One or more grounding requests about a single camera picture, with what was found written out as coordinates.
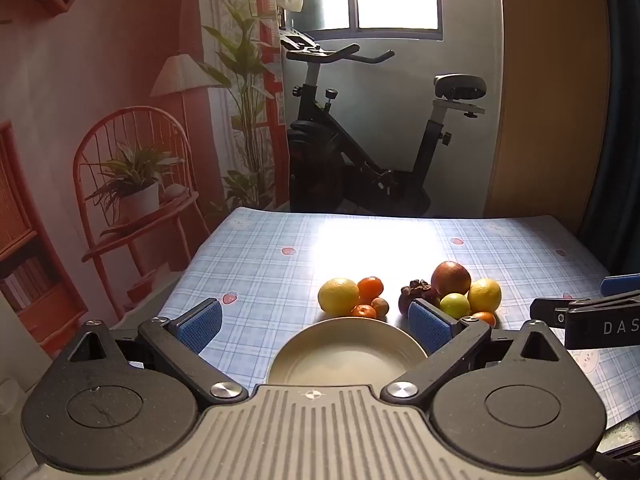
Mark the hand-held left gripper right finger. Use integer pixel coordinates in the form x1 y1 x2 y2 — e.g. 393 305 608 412
380 298 571 404

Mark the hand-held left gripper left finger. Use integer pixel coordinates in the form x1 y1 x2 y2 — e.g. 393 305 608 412
65 298 249 404

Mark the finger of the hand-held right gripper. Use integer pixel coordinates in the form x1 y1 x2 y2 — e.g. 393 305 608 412
530 296 576 329
600 273 640 298

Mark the green apple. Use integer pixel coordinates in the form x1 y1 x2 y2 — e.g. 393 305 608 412
440 293 472 320

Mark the dark purple mangosteen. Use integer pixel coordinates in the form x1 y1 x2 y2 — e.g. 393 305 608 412
397 280 441 313

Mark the yellow lemon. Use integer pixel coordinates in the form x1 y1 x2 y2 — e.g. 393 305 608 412
318 277 361 317
467 278 502 314

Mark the cream round plate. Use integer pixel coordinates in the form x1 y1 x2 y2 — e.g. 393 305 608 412
265 316 429 386

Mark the red apple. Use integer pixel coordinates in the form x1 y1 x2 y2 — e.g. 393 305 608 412
431 261 472 301

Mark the blue checked tablecloth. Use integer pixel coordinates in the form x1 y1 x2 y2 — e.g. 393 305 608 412
160 207 640 431

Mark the black exercise bike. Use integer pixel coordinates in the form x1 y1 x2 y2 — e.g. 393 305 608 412
277 27 488 218

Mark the wooden wall panel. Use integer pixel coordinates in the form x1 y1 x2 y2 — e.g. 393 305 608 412
482 0 613 236

